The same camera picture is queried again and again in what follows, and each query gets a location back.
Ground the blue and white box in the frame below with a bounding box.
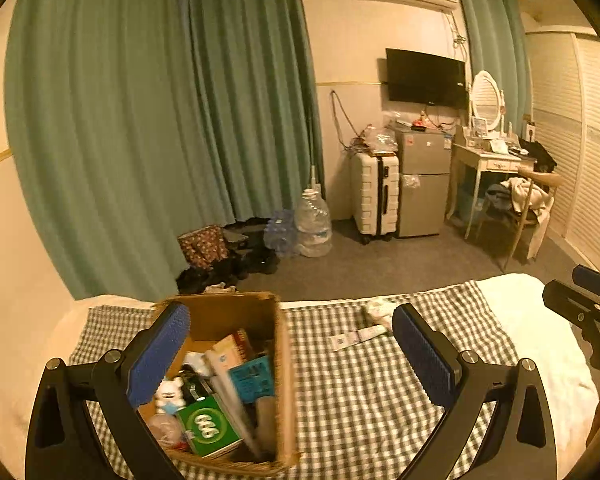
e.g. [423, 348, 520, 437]
[228, 356, 275, 404]

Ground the white fluffy blanket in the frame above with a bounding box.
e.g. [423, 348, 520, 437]
[477, 272, 600, 413]

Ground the wooden chair with clothes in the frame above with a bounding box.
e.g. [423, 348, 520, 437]
[476, 167, 565, 271]

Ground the green 999 medicine box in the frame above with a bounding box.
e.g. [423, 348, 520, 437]
[176, 396, 242, 458]

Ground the green checkered cloth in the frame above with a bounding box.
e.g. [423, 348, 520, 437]
[66, 278, 522, 480]

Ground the brown cardboard box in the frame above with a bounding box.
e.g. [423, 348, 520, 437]
[154, 292, 299, 478]

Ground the white dressing table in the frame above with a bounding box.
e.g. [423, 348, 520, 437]
[445, 143, 535, 240]

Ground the crumpled white cloth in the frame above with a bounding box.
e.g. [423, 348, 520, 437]
[364, 298, 396, 333]

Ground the white cream tube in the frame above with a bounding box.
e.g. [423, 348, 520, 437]
[329, 325, 388, 352]

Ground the white louvered wardrobe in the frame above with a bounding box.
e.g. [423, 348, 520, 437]
[527, 27, 600, 270]

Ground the white oval vanity mirror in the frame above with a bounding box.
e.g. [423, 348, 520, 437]
[469, 70, 505, 138]

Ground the silver mini fridge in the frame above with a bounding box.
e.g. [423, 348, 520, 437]
[396, 130, 452, 237]

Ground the floral patterned bag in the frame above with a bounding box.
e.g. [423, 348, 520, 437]
[178, 224, 228, 270]

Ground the white hard suitcase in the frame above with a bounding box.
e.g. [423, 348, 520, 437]
[350, 153, 400, 245]

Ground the green window curtain right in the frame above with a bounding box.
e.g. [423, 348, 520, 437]
[460, 0, 531, 134]

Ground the large clear water jug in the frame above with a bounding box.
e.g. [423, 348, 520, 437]
[294, 188, 332, 258]

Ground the blue crushed water bottle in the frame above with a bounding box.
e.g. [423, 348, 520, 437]
[263, 209, 298, 258]

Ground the large green curtain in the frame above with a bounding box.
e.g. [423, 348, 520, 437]
[5, 0, 324, 300]

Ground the black wall television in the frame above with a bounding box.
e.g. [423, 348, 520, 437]
[386, 49, 468, 108]

